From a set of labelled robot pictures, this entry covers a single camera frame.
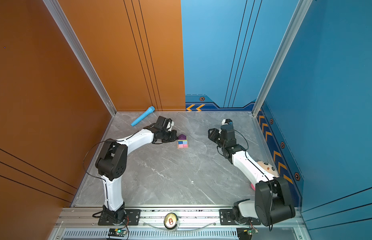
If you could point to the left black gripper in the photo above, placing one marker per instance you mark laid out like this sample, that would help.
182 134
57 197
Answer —
174 138

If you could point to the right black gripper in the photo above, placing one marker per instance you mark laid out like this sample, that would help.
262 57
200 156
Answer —
213 134

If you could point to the purple block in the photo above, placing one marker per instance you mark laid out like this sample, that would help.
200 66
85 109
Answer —
182 137

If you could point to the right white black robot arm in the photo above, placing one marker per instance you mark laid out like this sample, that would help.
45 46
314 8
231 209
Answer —
273 201

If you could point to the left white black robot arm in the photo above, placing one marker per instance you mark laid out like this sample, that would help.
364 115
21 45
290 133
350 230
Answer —
112 163

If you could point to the blue toy microphone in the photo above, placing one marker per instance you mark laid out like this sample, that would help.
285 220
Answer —
149 111

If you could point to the pink plush doll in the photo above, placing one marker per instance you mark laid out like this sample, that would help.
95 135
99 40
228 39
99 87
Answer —
268 168

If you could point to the round emergency button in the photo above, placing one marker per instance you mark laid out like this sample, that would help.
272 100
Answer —
171 221

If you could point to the right circuit board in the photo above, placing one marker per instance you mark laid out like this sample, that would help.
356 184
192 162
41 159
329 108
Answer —
251 231

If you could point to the left green circuit board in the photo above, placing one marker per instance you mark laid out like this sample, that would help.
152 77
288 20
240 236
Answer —
117 233

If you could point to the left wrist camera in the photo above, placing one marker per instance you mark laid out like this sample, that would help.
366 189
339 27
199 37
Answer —
170 125

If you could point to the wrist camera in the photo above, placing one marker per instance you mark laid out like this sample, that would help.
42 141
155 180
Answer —
227 122
170 125

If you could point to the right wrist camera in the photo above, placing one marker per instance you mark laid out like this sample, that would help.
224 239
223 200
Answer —
227 122

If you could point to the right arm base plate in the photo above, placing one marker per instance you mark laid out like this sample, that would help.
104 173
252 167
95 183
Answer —
226 216

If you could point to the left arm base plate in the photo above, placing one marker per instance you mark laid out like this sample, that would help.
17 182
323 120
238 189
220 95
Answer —
130 217

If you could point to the aluminium front rail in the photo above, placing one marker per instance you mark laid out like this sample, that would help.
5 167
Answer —
195 223

